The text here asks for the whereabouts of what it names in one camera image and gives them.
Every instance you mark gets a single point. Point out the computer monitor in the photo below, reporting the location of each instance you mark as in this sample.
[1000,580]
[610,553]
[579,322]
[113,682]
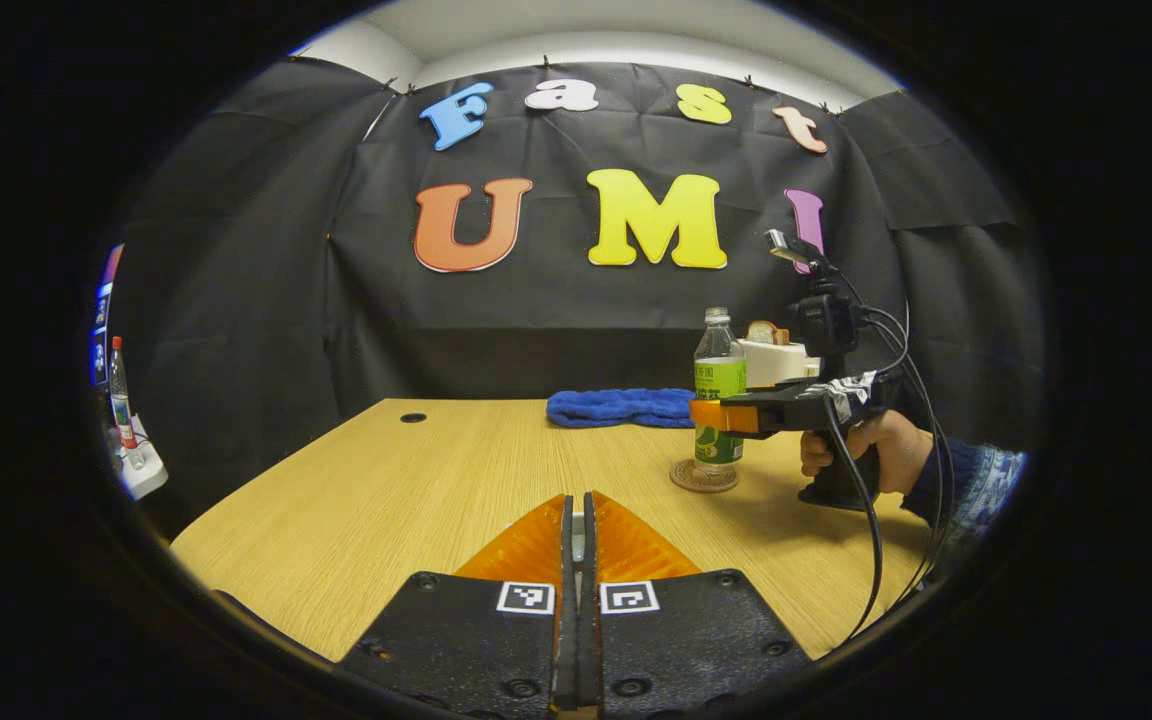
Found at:
[101,340]

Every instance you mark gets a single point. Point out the black backdrop cloth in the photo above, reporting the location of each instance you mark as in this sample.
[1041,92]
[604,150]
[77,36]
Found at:
[536,330]

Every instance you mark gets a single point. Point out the round brown coaster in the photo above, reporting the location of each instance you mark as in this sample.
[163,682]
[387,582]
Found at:
[686,480]

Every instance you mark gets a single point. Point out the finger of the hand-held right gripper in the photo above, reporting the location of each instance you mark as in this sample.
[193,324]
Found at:
[776,412]

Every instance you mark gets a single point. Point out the red cap plastic bottle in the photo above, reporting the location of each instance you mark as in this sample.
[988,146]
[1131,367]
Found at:
[121,405]

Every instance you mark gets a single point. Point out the green label water bottle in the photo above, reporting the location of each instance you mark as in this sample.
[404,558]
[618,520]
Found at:
[719,375]

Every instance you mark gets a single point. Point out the white power strip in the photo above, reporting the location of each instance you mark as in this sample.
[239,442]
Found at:
[146,470]

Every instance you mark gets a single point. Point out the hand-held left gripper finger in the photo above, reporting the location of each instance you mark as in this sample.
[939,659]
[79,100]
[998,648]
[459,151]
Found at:
[588,640]
[568,640]

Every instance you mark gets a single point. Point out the toasted bread slice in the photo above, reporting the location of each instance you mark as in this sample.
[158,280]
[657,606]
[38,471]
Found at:
[764,332]

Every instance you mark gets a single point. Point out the white toaster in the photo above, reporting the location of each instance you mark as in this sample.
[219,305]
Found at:
[771,362]

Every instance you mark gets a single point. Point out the blue towel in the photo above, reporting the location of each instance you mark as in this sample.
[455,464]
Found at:
[616,408]

